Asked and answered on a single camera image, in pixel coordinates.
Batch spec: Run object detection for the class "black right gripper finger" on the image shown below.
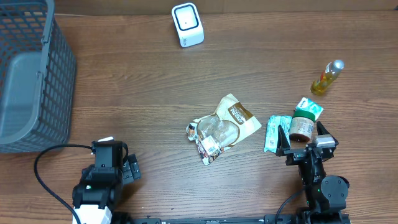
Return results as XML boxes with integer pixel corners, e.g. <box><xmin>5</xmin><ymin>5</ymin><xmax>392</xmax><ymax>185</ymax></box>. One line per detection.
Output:
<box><xmin>275</xmin><ymin>125</ymin><xmax>290</xmax><ymax>156</ymax></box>
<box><xmin>316</xmin><ymin>121</ymin><xmax>329</xmax><ymax>136</ymax></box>

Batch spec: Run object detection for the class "green lid jar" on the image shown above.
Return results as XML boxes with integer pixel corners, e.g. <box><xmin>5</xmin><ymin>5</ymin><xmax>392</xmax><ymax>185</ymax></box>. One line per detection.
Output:
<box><xmin>289</xmin><ymin>110</ymin><xmax>315</xmax><ymax>142</ymax></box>

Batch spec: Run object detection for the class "teal snack packet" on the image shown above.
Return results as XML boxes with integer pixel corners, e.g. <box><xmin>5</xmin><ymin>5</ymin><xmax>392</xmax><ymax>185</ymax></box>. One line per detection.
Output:
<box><xmin>264</xmin><ymin>115</ymin><xmax>292</xmax><ymax>153</ymax></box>

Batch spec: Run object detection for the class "teal Kleenex tissue pack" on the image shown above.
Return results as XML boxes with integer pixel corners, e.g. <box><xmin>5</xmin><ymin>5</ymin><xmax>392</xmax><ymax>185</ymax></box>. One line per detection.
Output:
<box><xmin>295</xmin><ymin>97</ymin><xmax>323</xmax><ymax>119</ymax></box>

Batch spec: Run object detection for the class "beige brown snack packet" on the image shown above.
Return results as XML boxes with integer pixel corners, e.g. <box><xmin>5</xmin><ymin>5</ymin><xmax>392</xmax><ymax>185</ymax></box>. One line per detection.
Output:
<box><xmin>186</xmin><ymin>94</ymin><xmax>262</xmax><ymax>166</ymax></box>

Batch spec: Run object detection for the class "silver capped amber bottle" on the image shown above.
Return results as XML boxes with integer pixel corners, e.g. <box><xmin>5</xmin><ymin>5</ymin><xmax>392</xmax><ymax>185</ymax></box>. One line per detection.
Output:
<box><xmin>310</xmin><ymin>60</ymin><xmax>345</xmax><ymax>95</ymax></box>

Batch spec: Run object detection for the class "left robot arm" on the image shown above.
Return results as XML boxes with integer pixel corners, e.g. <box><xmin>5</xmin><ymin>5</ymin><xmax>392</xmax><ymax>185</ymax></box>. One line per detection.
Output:
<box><xmin>72</xmin><ymin>139</ymin><xmax>141</xmax><ymax>224</ymax></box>

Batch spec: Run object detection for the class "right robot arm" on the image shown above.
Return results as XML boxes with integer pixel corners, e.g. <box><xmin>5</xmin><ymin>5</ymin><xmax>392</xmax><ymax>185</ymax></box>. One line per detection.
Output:
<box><xmin>274</xmin><ymin>121</ymin><xmax>351</xmax><ymax>223</ymax></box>

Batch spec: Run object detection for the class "white barcode scanner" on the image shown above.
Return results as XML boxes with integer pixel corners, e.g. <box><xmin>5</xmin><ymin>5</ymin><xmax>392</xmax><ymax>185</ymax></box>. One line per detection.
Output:
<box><xmin>171</xmin><ymin>2</ymin><xmax>205</xmax><ymax>48</ymax></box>

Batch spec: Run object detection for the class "grey plastic shopping basket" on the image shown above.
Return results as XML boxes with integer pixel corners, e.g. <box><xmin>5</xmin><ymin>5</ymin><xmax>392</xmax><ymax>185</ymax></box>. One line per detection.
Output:
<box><xmin>1</xmin><ymin>0</ymin><xmax>77</xmax><ymax>153</ymax></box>

